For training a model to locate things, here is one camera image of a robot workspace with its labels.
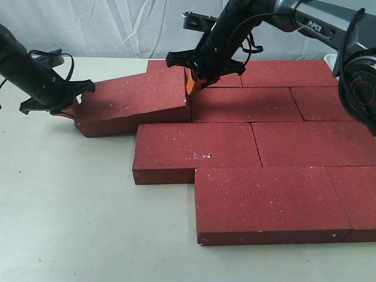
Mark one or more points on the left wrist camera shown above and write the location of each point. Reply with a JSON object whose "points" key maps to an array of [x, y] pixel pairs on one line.
{"points": [[48, 60]]}

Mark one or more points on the red brick back row left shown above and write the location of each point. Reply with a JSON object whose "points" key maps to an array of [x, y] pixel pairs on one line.
{"points": [[228, 81]]}

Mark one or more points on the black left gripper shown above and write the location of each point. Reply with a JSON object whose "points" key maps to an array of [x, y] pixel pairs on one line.
{"points": [[49, 92]]}

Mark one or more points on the red brick second row right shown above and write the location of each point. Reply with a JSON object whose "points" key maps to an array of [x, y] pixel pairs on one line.
{"points": [[320, 104]]}

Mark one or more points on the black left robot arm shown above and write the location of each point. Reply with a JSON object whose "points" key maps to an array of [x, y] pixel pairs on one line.
{"points": [[16, 61]]}

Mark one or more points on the white plastic tray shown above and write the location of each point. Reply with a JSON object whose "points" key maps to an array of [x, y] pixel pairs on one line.
{"points": [[330, 60]]}

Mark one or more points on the red brick back row right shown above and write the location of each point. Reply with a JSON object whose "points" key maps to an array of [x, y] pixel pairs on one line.
{"points": [[287, 73]]}

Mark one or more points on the large red brick front left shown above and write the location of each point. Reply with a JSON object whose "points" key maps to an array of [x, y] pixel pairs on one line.
{"points": [[267, 205]]}

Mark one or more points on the red brick third row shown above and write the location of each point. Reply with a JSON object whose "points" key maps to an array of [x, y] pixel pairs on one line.
{"points": [[326, 144]]}

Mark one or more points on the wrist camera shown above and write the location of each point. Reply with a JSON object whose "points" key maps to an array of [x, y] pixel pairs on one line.
{"points": [[48, 60], [198, 22]]}

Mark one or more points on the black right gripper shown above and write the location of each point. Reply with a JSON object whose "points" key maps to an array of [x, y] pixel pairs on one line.
{"points": [[211, 58]]}

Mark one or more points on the pale blue backdrop cloth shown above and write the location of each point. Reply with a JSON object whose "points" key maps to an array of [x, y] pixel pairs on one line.
{"points": [[122, 29]]}

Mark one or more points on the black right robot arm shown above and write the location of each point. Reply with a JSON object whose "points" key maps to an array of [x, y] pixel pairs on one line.
{"points": [[350, 32]]}

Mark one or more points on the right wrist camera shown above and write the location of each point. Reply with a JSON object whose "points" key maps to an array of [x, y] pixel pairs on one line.
{"points": [[198, 22]]}

